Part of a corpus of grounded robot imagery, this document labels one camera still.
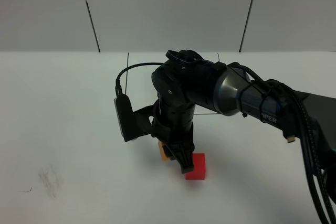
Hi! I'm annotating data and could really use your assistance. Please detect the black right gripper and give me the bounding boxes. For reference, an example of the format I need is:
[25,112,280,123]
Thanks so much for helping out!
[152,99,195,174]

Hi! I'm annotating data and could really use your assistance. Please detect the red cube block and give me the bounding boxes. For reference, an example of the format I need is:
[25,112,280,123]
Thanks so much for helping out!
[185,153,206,180]

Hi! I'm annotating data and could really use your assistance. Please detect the orange cube block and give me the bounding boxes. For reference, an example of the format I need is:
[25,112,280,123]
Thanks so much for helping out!
[158,141,171,161]

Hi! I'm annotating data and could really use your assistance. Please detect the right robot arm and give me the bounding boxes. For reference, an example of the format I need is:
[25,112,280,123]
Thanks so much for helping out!
[152,50,335,173]

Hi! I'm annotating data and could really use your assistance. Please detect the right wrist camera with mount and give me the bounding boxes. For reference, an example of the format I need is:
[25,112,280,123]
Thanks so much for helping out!
[114,94,158,142]

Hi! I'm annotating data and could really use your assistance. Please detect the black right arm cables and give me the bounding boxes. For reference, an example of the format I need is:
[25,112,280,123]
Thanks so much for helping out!
[236,62,336,224]

